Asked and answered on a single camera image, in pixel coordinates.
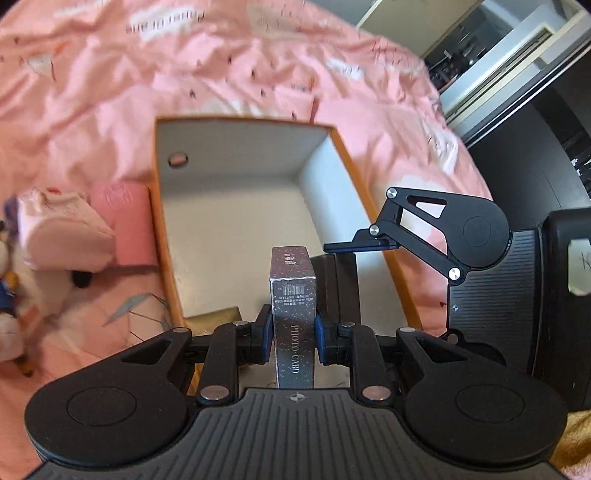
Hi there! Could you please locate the gold gift box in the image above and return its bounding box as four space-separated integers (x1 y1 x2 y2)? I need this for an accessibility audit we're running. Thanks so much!
184 306 242 336

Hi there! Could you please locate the dark grey felt case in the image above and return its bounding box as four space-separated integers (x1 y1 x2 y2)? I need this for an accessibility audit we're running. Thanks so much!
311 253 361 324

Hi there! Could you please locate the photo card box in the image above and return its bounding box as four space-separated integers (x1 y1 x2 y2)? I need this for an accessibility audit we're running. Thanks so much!
270 246 317 389

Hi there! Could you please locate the orange cardboard box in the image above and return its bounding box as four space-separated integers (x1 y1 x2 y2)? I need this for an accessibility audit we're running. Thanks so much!
147 115 424 398

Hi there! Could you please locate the pink notebook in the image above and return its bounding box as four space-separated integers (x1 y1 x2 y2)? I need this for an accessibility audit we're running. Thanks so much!
89 181 158 268

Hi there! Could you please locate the pink pouch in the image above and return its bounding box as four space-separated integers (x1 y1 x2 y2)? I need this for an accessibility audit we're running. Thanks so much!
17 189 115 273

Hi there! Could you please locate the raccoon plush toy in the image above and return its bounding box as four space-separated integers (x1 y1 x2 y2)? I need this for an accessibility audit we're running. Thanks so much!
1 196 67 377

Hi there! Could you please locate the pink bed quilt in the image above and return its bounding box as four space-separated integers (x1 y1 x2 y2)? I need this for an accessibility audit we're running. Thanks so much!
1 1 491 479

